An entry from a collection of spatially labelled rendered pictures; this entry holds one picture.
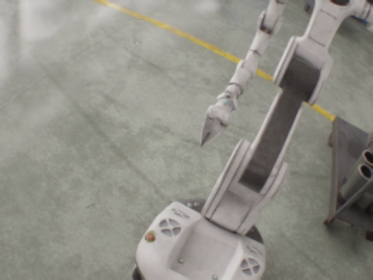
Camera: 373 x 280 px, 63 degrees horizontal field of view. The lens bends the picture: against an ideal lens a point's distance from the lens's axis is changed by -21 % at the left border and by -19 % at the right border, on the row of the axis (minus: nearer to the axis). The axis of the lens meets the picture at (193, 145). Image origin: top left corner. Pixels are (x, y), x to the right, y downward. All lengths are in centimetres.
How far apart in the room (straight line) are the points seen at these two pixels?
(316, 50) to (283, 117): 33
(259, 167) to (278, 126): 18
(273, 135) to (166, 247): 62
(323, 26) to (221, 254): 109
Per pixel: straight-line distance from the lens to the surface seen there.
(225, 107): 146
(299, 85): 144
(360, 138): 283
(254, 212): 163
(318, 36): 149
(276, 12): 164
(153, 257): 148
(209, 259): 159
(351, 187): 211
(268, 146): 136
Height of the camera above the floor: 169
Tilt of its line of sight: 46 degrees down
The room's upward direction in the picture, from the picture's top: 20 degrees clockwise
